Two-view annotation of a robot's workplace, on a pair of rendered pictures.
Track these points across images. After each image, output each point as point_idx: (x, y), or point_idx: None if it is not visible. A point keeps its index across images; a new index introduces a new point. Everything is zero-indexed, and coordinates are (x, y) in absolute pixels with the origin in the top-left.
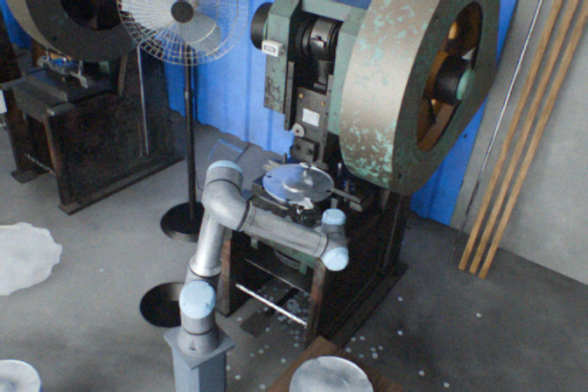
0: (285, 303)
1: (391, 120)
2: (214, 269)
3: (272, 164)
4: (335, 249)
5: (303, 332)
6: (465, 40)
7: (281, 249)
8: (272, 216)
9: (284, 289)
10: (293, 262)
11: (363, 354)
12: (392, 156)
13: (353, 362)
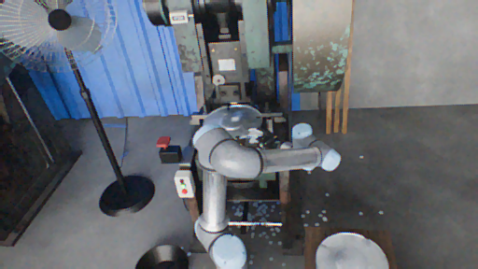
0: (240, 217)
1: (345, 27)
2: (225, 220)
3: (196, 118)
4: (329, 153)
5: (268, 231)
6: None
7: (239, 178)
8: (276, 150)
9: (231, 207)
10: (246, 183)
11: (317, 222)
12: (346, 58)
13: (343, 232)
